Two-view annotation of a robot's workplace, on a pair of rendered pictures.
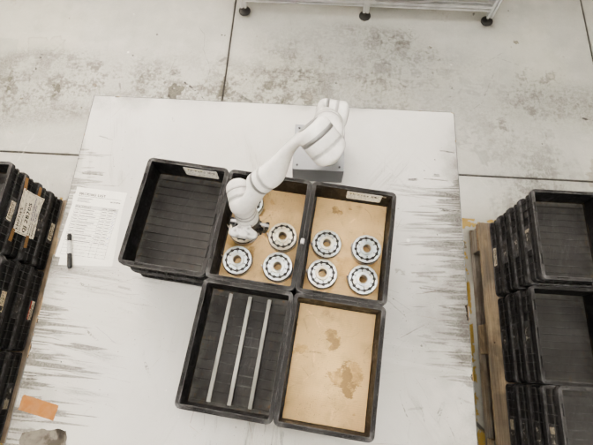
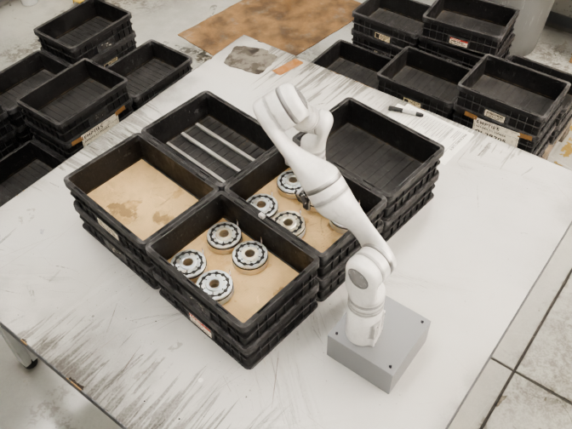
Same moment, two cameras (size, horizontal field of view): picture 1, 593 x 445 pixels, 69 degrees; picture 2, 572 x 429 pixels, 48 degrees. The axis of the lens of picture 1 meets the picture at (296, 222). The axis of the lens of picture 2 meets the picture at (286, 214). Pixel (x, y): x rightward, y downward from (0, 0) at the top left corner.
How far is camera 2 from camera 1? 152 cm
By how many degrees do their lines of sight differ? 55
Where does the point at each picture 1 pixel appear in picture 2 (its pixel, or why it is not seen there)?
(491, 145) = not seen: outside the picture
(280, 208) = (323, 243)
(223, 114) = (506, 283)
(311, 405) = (130, 179)
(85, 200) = (454, 135)
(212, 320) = (255, 150)
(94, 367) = not seen: hidden behind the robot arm
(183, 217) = (371, 168)
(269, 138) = (442, 312)
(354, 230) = (246, 294)
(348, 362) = (134, 219)
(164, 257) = (340, 143)
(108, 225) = not seen: hidden behind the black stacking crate
